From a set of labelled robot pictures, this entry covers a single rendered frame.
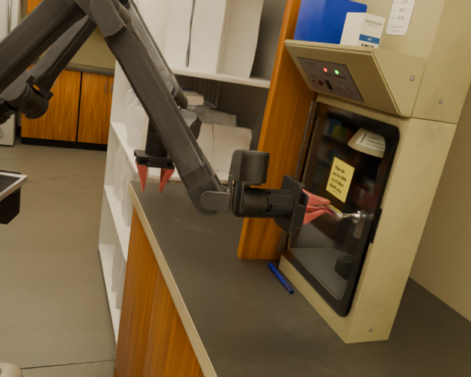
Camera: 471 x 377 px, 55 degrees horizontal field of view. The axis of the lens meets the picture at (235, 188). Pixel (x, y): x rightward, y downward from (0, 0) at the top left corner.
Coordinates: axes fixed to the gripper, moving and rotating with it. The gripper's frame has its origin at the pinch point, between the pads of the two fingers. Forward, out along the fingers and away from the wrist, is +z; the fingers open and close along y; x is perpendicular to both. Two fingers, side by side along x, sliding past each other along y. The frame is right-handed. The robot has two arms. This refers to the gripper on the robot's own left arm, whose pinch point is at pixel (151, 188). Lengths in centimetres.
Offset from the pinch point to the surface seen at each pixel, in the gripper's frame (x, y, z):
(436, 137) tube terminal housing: -46, 40, -28
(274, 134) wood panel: -9.2, 26.8, -19.2
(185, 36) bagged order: 92, 26, -40
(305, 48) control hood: -24, 22, -40
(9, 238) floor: 201, -47, 109
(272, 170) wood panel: -9.2, 28.3, -9.9
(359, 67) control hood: -41, 24, -38
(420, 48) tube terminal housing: -44, 33, -43
